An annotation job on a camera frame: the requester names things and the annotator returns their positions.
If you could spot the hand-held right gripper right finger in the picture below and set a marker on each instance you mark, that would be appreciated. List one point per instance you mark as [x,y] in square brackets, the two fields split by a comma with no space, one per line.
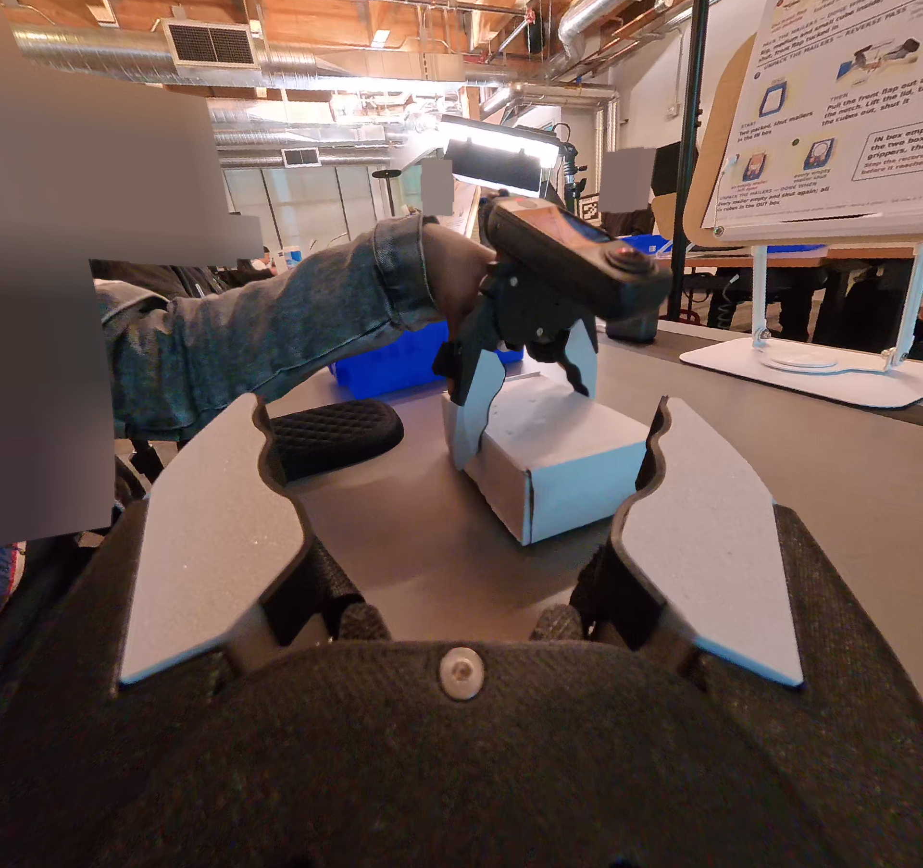
[710,551]

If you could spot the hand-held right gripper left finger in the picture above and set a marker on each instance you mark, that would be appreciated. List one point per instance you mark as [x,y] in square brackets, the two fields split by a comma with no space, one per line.
[209,543]

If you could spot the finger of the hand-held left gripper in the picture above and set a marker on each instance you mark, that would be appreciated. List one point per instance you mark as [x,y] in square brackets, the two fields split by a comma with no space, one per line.
[585,356]
[479,399]

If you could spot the white cardboard mailer box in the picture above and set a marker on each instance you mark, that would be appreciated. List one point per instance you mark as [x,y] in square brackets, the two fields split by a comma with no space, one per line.
[570,442]

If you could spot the person's left forearm denim sleeve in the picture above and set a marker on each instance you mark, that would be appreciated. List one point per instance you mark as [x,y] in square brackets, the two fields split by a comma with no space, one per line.
[274,327]

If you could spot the grey desk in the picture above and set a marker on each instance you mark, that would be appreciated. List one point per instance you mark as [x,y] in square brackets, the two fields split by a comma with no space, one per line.
[432,543]

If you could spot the person's left hand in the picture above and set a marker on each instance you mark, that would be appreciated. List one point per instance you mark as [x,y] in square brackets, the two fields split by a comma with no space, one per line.
[458,277]

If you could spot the dark round container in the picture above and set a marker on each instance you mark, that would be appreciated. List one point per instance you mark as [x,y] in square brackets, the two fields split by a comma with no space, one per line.
[633,327]

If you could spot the blue background bin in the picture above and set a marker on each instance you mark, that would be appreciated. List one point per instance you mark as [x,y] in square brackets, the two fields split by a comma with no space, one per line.
[649,244]

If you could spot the blue plastic bin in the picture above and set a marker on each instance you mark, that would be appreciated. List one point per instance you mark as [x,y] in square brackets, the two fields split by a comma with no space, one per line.
[389,360]

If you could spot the bright studio light panel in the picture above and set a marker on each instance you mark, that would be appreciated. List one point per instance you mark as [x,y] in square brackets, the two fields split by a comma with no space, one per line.
[505,151]

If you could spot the black vertical pole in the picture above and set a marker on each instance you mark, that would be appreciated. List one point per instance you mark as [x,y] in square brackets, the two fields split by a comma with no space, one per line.
[691,125]

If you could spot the wooden backing board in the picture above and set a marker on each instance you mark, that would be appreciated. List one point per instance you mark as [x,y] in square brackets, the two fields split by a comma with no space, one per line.
[710,147]

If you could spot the white sheet stand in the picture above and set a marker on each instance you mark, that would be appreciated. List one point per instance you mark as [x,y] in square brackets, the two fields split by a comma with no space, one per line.
[807,363]

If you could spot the orange-edged background table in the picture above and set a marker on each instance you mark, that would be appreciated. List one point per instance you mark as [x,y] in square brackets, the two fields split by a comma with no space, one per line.
[829,254]

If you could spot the small ceiling air vent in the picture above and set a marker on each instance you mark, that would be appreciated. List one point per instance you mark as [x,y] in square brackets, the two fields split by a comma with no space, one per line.
[301,156]

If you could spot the printed instruction sheet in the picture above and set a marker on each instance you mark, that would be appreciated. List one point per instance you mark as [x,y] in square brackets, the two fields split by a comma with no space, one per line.
[836,89]

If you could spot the large ceiling air vent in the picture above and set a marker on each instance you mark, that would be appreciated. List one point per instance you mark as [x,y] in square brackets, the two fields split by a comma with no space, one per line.
[210,43]

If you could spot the silver air duct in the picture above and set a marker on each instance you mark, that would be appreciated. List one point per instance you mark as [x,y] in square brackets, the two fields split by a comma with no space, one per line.
[548,96]
[317,64]
[588,14]

